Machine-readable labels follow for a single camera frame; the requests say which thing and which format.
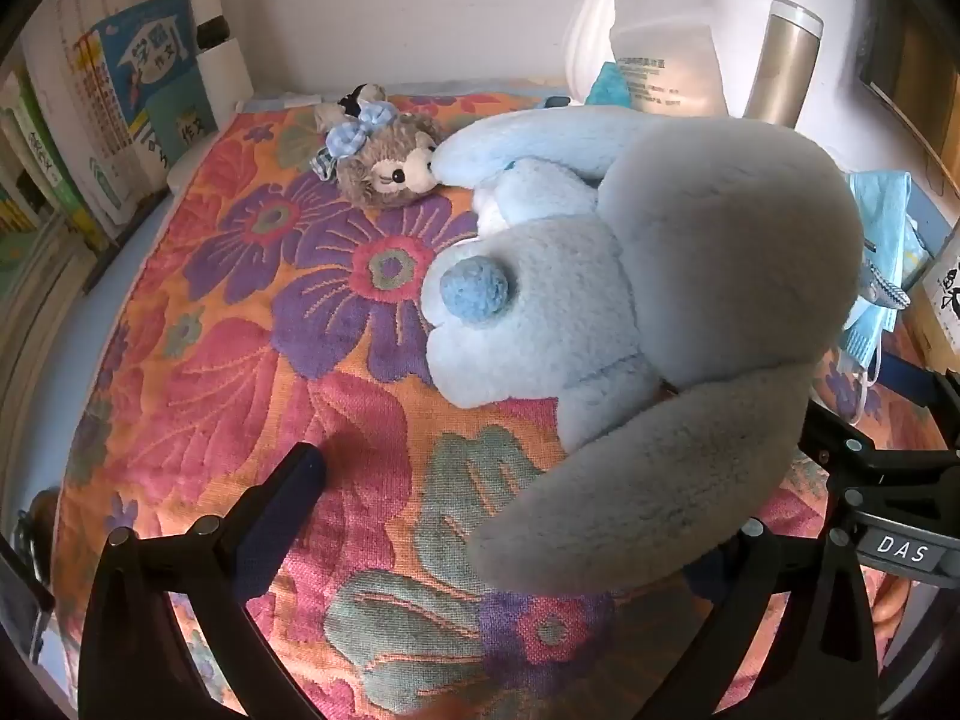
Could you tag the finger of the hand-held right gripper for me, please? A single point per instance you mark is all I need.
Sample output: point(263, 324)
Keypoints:
point(911, 379)
point(862, 435)

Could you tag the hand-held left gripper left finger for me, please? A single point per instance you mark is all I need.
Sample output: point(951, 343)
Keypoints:
point(289, 510)

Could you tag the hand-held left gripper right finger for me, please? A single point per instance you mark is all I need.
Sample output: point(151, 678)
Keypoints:
point(757, 577)

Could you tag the large blue plush dog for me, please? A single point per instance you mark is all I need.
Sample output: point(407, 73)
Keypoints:
point(712, 240)

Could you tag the white cleaner refill packet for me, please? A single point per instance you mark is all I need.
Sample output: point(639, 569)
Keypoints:
point(667, 52)

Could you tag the blue face mask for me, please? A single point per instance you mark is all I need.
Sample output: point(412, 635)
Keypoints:
point(866, 345)
point(881, 232)

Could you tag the printed cardboard box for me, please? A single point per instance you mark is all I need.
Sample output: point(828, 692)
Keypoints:
point(941, 292)

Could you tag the floral orange blanket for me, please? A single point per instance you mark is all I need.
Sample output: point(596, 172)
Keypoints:
point(225, 360)

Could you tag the gold thermos bottle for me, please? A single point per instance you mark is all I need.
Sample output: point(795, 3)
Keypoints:
point(780, 67)

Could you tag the small brown plush bear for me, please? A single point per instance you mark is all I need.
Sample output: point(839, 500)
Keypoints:
point(390, 165)

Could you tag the small black white plush toy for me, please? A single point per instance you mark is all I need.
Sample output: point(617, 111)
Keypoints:
point(352, 101)

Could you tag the teal fuzzy cloth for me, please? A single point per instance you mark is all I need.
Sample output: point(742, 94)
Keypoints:
point(607, 86)

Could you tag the row of green books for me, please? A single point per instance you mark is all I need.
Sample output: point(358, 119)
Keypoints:
point(30, 172)

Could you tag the white carton with black clip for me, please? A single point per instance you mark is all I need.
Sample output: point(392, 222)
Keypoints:
point(225, 67)

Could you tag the blue cover book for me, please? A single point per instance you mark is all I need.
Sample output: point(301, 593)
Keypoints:
point(150, 67)

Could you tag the white ribbed vase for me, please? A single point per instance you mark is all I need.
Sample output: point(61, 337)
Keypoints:
point(592, 30)

